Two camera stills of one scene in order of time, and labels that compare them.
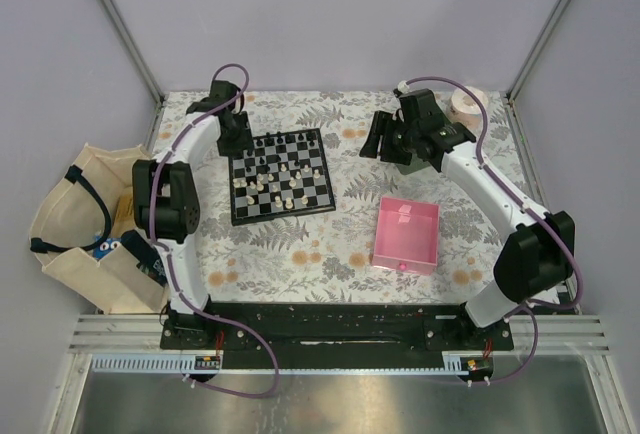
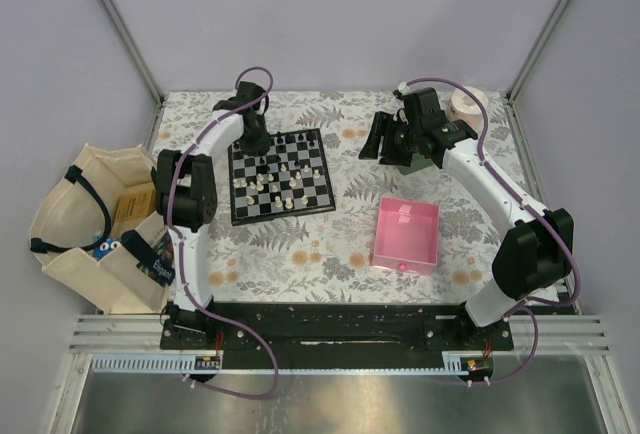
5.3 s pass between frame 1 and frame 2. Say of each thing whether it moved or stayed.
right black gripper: stayed
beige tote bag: stayed
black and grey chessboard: stayed
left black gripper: moved
